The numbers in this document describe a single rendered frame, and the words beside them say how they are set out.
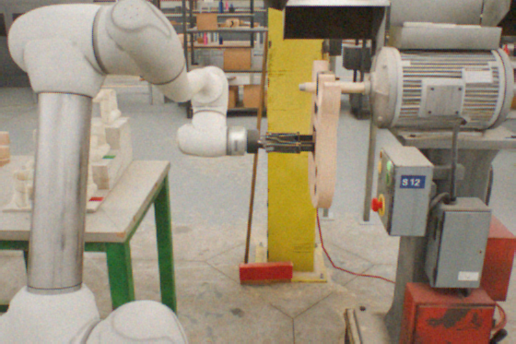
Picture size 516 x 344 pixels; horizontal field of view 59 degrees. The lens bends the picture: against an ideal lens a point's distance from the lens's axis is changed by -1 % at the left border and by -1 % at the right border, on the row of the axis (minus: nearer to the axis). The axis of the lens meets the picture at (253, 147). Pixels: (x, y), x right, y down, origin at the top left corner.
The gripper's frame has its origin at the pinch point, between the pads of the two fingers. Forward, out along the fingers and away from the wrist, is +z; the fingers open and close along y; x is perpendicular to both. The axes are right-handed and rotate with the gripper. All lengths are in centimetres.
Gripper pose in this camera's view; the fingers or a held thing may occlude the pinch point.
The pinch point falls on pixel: (312, 142)
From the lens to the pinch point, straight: 140.4
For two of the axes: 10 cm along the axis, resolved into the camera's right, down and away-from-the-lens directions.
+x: 0.1, -9.4, -3.3
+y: -0.3, 3.3, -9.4
